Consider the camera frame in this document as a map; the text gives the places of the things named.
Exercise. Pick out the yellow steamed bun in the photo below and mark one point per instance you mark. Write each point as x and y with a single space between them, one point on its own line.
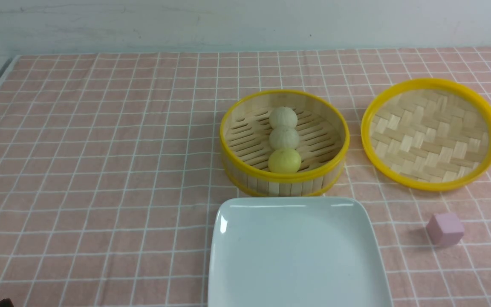
284 161

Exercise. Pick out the white steamed bun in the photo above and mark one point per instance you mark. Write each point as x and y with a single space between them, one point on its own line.
284 137
283 117

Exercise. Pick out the white square plate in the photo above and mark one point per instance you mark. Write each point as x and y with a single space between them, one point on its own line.
295 252

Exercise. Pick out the yellow-rimmed bamboo steamer basket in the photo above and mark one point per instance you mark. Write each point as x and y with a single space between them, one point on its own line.
244 137

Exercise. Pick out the pink checkered tablecloth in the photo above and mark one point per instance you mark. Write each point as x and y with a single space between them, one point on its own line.
111 175

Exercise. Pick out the yellow-rimmed woven steamer lid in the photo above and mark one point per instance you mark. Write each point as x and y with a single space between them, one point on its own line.
428 134

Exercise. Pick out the pink cube block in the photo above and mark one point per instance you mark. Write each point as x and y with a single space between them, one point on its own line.
445 229

